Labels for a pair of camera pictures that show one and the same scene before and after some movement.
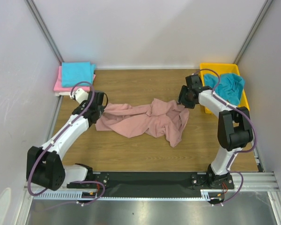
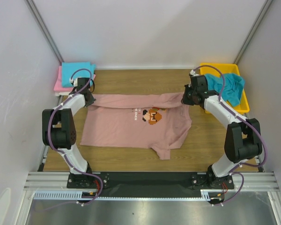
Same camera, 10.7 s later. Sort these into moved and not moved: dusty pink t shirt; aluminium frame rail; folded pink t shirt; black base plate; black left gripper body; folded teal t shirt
Moved: dusty pink t shirt; black left gripper body
Not moved: folded pink t shirt; aluminium frame rail; black base plate; folded teal t shirt
